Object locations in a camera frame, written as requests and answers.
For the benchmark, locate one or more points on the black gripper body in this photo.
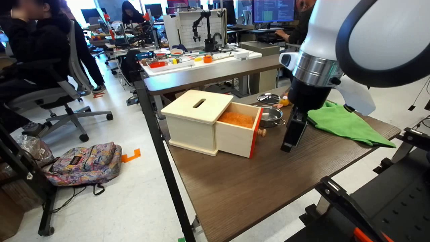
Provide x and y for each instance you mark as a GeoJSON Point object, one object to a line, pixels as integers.
{"type": "Point", "coordinates": [308, 95]}

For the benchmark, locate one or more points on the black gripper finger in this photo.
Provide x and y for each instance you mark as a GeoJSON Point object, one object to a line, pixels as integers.
{"type": "Point", "coordinates": [303, 121]}
{"type": "Point", "coordinates": [291, 136]}

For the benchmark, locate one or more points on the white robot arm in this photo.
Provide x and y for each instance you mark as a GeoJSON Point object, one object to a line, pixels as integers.
{"type": "Point", "coordinates": [385, 35]}

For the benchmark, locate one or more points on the orange plush toy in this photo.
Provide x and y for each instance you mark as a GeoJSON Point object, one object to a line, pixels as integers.
{"type": "Point", "coordinates": [284, 102]}

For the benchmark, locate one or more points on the small steel pot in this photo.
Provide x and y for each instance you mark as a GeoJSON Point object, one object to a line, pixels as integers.
{"type": "Point", "coordinates": [271, 116]}

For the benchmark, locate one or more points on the steel pot lid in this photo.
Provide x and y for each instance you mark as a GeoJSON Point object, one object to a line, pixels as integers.
{"type": "Point", "coordinates": [270, 98]}

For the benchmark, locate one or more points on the green cloth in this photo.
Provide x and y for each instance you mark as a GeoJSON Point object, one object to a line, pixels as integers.
{"type": "Point", "coordinates": [345, 122]}

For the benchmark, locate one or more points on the person at monitor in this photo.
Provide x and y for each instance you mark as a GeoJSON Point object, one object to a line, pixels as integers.
{"type": "Point", "coordinates": [296, 28]}

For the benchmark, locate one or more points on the computer monitor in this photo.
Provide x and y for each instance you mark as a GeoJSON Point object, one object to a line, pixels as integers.
{"type": "Point", "coordinates": [274, 11]}

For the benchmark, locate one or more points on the light wooden box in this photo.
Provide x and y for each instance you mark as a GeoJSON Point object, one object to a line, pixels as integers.
{"type": "Point", "coordinates": [196, 118]}

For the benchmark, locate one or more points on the orange cup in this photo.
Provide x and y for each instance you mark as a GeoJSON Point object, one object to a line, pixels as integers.
{"type": "Point", "coordinates": [209, 58]}

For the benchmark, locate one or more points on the gray background workbench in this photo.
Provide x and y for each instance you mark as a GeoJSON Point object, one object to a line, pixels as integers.
{"type": "Point", "coordinates": [202, 78]}

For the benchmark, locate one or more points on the black robot stand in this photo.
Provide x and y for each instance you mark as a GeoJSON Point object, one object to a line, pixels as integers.
{"type": "Point", "coordinates": [390, 202]}

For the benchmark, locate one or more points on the white board panel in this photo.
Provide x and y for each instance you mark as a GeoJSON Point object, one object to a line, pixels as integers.
{"type": "Point", "coordinates": [179, 31]}

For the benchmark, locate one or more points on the red block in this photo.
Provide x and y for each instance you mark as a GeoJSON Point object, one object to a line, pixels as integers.
{"type": "Point", "coordinates": [158, 63]}

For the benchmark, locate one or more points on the orange tape piece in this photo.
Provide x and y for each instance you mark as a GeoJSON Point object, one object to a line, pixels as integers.
{"type": "Point", "coordinates": [131, 156]}

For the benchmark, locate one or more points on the dark haired person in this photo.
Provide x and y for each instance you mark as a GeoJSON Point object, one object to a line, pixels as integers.
{"type": "Point", "coordinates": [132, 13]}

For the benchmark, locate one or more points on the colourful patterned backpack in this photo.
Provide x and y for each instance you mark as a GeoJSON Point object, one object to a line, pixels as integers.
{"type": "Point", "coordinates": [85, 163]}

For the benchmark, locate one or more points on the grey office chair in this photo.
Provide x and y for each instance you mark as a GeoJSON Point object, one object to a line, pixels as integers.
{"type": "Point", "coordinates": [68, 98]}

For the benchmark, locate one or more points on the seated person in black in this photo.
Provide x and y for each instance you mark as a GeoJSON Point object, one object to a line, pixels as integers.
{"type": "Point", "coordinates": [32, 48]}

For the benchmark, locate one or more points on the brown cardboard box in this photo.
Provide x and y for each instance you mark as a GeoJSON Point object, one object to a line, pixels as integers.
{"type": "Point", "coordinates": [12, 215]}

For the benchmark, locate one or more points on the black table frame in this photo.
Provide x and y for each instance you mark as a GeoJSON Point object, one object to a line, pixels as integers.
{"type": "Point", "coordinates": [157, 138]}

